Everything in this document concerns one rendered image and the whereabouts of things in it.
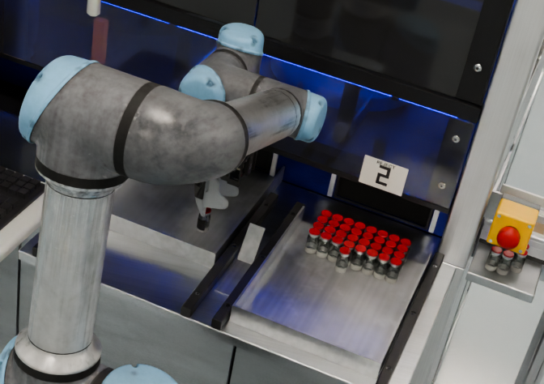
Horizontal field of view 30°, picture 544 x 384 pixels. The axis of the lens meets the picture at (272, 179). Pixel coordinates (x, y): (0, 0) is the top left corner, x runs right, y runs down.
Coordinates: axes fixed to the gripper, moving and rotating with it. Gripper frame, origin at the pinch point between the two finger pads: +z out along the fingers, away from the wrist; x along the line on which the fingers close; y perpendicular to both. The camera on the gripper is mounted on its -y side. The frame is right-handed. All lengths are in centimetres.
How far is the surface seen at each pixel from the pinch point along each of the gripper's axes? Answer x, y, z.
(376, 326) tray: -5.8, 36.5, 7.2
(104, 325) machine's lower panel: 20, -26, 56
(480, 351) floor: 108, 56, 94
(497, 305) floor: 134, 57, 94
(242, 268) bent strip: -4.0, 10.6, 7.2
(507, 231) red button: 16, 52, -6
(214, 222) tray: 5.8, 0.6, 7.1
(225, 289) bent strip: -10.9, 10.3, 7.2
